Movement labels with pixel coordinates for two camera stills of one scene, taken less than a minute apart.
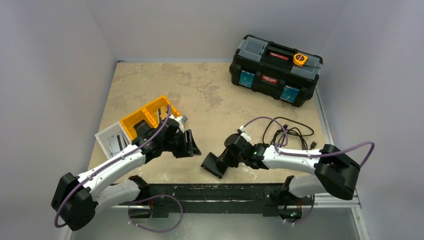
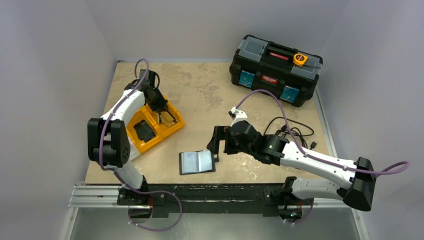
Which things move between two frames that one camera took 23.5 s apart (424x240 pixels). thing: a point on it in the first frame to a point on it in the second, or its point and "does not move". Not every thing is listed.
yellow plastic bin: [154, 115] does not move
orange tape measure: [299, 59] does not move
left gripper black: [189, 148] to [162, 105]
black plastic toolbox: [268, 67] does not move
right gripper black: [221, 160] to [224, 141]
